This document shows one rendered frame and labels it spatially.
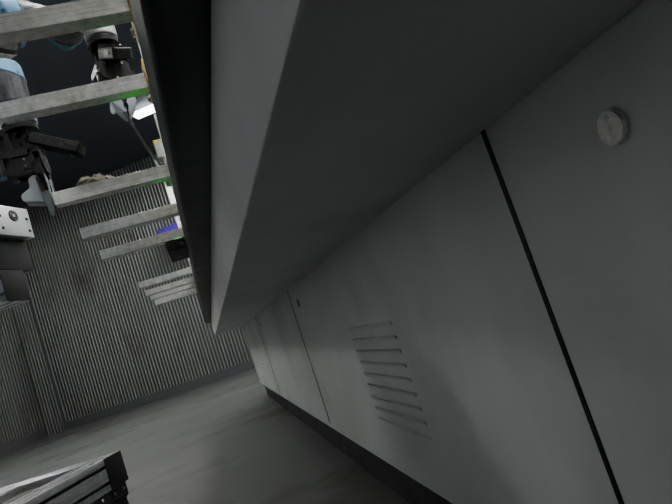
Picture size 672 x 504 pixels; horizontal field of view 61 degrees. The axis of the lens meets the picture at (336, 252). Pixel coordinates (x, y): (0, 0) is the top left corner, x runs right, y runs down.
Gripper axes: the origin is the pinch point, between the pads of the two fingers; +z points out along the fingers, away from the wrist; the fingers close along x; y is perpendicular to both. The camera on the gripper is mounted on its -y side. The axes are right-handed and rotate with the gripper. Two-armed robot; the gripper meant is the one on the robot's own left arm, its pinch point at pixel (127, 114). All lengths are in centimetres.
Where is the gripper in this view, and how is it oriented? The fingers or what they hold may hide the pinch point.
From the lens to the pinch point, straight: 146.2
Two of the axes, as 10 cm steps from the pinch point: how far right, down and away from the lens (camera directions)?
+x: -7.9, 2.1, -5.7
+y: -5.2, 2.5, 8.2
